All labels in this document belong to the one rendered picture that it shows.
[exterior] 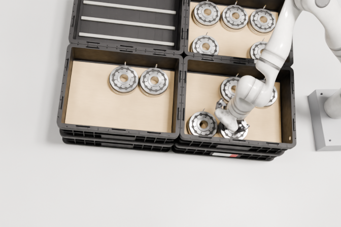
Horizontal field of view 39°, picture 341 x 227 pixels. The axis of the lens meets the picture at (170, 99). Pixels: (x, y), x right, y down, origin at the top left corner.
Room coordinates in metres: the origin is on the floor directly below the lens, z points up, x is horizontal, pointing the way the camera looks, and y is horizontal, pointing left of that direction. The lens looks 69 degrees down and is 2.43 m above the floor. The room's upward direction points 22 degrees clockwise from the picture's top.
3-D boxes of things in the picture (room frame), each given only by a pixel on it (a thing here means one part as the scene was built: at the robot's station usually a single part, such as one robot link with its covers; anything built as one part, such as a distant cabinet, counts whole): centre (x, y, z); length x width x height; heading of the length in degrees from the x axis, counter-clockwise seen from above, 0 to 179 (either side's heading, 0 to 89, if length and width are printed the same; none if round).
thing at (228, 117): (0.59, -0.21, 1.03); 0.11 x 0.09 x 0.06; 155
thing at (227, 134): (0.59, -0.24, 0.86); 0.10 x 0.10 x 0.01
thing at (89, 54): (0.54, 0.16, 0.87); 0.40 x 0.30 x 0.11; 108
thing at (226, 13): (1.02, -0.11, 0.86); 0.10 x 0.10 x 0.01
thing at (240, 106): (0.61, -0.21, 1.12); 0.09 x 0.07 x 0.15; 83
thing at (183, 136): (0.67, -0.22, 0.92); 0.40 x 0.30 x 0.02; 108
